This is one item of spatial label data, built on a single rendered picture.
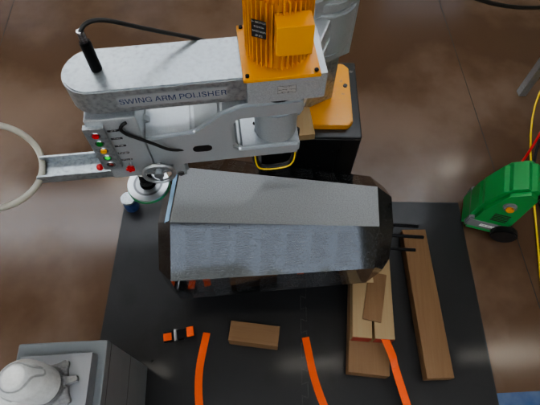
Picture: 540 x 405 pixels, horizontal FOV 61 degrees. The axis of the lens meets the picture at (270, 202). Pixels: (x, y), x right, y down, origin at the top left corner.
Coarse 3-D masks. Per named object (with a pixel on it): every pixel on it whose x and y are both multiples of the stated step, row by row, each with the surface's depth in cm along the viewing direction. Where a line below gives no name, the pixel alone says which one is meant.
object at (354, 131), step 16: (352, 64) 297; (352, 80) 291; (352, 96) 284; (352, 112) 278; (352, 128) 273; (304, 144) 276; (320, 144) 276; (336, 144) 276; (352, 144) 276; (272, 160) 292; (304, 160) 293; (320, 160) 293; (336, 160) 291; (352, 160) 291
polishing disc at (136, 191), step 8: (136, 176) 241; (128, 184) 238; (136, 184) 238; (160, 184) 238; (168, 184) 238; (136, 192) 236; (144, 192) 236; (152, 192) 236; (160, 192) 236; (144, 200) 234; (152, 200) 234
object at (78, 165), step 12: (48, 156) 217; (60, 156) 217; (72, 156) 219; (84, 156) 220; (96, 156) 221; (48, 168) 219; (60, 168) 219; (72, 168) 219; (84, 168) 220; (48, 180) 214; (60, 180) 216
